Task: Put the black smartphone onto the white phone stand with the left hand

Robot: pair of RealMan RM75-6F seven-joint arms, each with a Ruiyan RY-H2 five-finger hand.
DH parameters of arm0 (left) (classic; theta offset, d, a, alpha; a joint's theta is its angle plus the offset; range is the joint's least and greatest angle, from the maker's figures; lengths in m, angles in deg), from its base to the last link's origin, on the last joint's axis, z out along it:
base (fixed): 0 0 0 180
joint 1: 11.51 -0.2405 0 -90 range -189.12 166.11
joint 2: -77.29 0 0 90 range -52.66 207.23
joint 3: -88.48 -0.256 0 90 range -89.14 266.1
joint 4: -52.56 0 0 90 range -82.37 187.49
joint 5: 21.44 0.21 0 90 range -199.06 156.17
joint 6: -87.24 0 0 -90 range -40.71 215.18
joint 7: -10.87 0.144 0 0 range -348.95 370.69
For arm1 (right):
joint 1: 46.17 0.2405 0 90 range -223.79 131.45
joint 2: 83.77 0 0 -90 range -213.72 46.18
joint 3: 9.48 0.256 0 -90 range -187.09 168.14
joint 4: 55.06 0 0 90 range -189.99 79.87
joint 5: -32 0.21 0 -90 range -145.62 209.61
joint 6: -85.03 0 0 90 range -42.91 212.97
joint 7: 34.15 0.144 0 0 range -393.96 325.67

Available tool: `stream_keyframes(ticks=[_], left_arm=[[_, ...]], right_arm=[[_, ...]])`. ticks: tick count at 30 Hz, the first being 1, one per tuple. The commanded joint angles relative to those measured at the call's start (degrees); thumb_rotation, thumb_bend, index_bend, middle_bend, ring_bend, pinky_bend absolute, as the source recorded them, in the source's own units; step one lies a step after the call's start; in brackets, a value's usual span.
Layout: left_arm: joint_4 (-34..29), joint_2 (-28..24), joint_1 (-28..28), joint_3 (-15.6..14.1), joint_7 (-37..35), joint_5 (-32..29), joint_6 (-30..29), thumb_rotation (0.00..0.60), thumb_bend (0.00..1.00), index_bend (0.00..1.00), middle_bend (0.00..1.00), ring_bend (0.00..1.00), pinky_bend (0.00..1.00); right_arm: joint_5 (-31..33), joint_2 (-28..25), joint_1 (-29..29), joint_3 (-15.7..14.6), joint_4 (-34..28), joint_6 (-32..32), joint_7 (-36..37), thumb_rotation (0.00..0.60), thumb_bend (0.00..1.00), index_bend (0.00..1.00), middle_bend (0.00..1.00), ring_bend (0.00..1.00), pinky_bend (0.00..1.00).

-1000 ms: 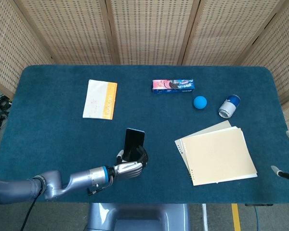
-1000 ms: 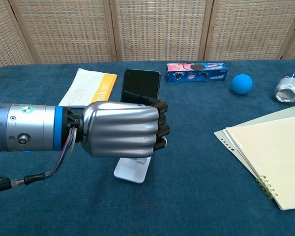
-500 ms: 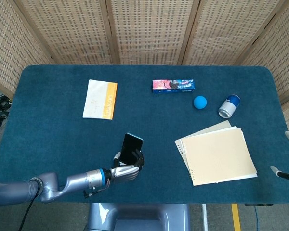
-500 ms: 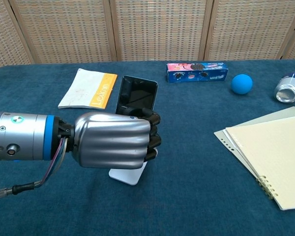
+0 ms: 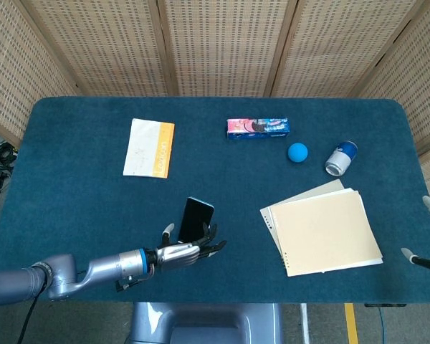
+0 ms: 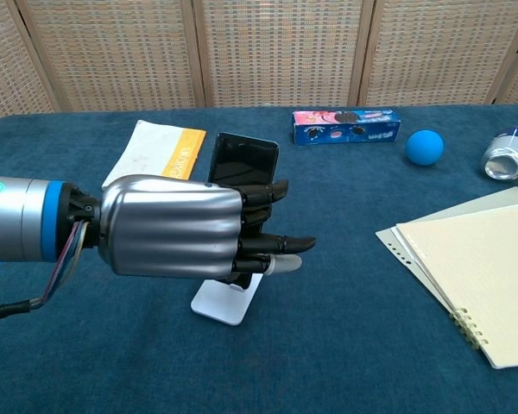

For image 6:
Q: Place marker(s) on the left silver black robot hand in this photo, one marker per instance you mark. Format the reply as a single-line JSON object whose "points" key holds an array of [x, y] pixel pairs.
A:
{"points": [[172, 228]]}

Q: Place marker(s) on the black smartphone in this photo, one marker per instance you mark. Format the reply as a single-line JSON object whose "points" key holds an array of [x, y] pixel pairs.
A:
{"points": [[244, 159]]}

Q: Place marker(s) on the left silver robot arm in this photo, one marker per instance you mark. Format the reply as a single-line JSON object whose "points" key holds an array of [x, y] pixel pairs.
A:
{"points": [[21, 220]]}

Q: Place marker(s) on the white phone stand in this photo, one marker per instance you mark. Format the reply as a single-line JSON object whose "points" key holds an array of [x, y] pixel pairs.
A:
{"points": [[224, 304]]}

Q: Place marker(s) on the white orange booklet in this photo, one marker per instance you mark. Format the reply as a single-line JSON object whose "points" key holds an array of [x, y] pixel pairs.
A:
{"points": [[151, 146]]}

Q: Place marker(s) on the dark blue table cloth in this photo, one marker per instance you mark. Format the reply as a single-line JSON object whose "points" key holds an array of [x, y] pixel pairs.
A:
{"points": [[328, 345]]}

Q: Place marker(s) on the blue pink cookie box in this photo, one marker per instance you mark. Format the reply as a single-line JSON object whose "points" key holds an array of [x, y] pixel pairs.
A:
{"points": [[345, 127]]}

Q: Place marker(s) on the grey punched loose-leaf sheet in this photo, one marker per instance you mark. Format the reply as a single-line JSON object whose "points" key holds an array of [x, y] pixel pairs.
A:
{"points": [[386, 238]]}

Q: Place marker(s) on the white loose paper sheet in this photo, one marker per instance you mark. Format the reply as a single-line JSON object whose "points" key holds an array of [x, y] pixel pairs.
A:
{"points": [[398, 236]]}

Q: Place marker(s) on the blue foam ball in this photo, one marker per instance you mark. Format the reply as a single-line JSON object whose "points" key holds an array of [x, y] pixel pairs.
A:
{"points": [[424, 147]]}

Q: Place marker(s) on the beige paper stack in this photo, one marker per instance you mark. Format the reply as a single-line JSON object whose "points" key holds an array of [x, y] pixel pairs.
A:
{"points": [[479, 276]]}

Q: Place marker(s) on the blue silver drink can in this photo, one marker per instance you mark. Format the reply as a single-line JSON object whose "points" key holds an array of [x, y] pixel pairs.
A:
{"points": [[507, 157]]}

